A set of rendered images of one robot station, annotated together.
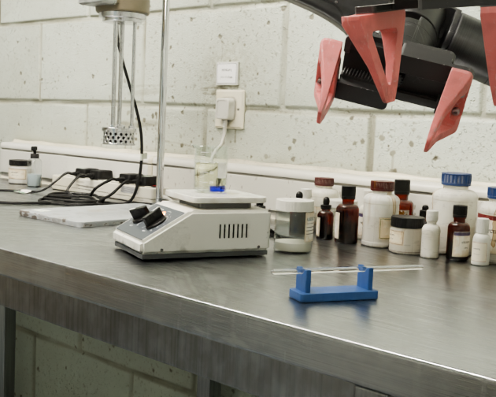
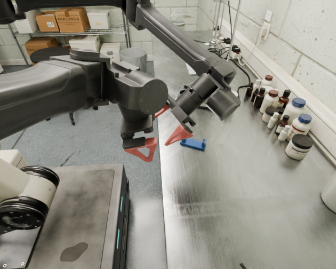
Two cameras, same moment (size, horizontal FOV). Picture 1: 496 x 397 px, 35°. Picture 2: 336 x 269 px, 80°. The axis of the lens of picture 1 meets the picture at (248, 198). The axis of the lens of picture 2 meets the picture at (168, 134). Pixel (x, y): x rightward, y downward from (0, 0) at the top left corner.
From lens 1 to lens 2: 70 cm
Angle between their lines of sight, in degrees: 53
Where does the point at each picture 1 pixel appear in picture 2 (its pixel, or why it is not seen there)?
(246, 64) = (274, 14)
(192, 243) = not seen: hidden behind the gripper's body
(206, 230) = not seen: hidden behind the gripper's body
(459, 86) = (178, 132)
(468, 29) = (212, 101)
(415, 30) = (186, 99)
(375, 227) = (263, 107)
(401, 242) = (264, 117)
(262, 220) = not seen: hidden behind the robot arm
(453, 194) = (290, 109)
